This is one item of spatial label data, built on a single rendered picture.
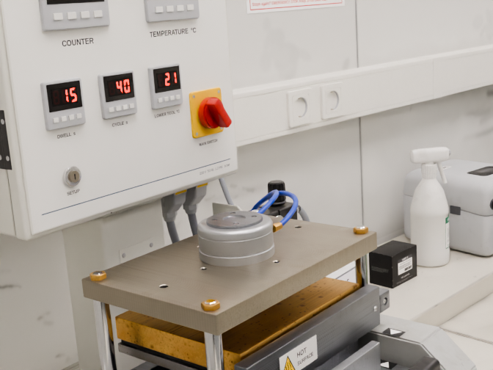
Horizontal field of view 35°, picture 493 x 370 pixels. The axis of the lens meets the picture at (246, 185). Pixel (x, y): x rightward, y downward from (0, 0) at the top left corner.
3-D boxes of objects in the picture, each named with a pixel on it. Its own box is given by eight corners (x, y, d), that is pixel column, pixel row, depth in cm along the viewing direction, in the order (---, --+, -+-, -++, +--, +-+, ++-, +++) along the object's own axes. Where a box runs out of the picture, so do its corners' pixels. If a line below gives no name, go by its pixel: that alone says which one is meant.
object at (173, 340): (118, 352, 81) (108, 266, 79) (250, 285, 98) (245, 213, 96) (244, 395, 71) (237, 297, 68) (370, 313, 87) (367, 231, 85)
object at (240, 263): (53, 349, 83) (37, 232, 80) (238, 263, 106) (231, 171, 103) (224, 412, 68) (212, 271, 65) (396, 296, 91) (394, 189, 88)
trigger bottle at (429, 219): (417, 269, 164) (415, 153, 158) (406, 257, 171) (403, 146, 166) (457, 266, 164) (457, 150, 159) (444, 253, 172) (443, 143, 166)
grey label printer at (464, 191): (400, 239, 184) (398, 169, 180) (452, 220, 196) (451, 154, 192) (491, 261, 165) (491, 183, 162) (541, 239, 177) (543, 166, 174)
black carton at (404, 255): (368, 283, 158) (367, 250, 156) (393, 270, 164) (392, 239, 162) (392, 288, 154) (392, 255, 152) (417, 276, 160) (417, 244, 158)
